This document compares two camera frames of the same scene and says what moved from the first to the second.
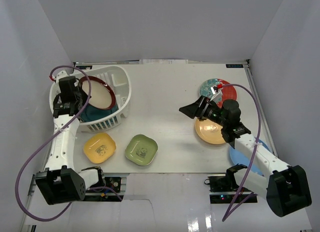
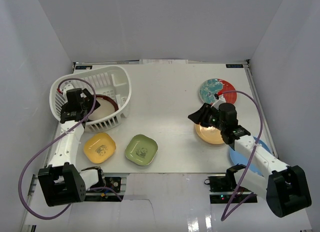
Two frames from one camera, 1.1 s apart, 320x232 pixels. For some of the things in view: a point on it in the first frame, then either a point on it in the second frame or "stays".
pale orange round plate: [209, 131] stays
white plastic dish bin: [120, 80] stays
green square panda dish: [141, 149] stays
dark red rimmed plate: [102, 96] → [108, 106]
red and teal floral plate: [228, 92] stays
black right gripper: [198, 109] → [200, 116]
